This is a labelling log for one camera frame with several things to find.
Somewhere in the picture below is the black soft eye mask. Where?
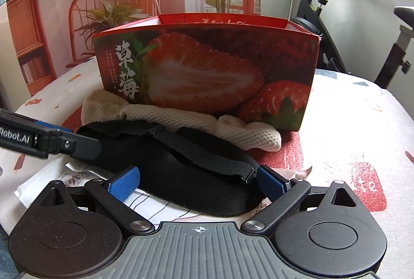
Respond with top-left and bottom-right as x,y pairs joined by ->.
77,120 -> 265,217

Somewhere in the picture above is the white plastic packet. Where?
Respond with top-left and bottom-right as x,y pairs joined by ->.
16,159 -> 307,233

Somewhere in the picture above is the beige knitted cloth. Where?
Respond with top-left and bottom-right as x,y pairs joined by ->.
81,90 -> 282,152

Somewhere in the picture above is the white patterned tablecloth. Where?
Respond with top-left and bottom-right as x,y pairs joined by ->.
1,60 -> 413,278

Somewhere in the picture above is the red strawberry cardboard box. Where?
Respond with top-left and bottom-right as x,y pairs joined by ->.
92,13 -> 321,131

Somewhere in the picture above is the black exercise bike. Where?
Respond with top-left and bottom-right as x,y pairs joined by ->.
284,0 -> 414,90

